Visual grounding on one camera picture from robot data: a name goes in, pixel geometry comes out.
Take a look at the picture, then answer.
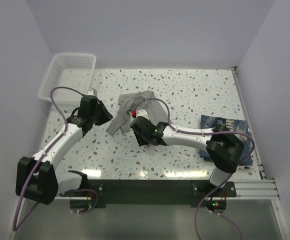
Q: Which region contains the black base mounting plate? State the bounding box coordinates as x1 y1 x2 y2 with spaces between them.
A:
59 177 235 209

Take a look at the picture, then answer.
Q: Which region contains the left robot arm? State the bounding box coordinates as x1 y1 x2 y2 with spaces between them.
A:
15 89 113 205

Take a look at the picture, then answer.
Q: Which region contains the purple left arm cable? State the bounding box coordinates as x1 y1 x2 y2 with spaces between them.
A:
11 86 99 232

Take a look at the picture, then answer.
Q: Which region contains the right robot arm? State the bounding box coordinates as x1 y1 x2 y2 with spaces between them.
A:
130 116 244 197

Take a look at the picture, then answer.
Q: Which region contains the aluminium rail frame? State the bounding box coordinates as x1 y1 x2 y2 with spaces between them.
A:
4 67 285 240

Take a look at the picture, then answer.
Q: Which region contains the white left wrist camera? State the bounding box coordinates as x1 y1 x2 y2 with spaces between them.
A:
86 88 97 97

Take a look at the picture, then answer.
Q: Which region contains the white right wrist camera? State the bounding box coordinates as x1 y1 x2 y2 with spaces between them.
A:
131 110 137 118

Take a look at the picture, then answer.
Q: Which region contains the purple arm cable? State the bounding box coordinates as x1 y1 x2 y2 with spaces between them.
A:
134 97 256 240
11 86 99 232

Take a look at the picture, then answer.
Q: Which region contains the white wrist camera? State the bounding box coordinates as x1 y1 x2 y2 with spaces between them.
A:
131 110 137 118
86 88 97 97

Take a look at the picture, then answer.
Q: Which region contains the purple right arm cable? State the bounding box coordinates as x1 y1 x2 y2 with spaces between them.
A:
134 97 256 240

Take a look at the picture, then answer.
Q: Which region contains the white plastic basket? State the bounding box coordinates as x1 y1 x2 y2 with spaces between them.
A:
38 52 96 102

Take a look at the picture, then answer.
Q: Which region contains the grey tank top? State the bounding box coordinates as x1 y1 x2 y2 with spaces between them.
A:
106 90 167 136

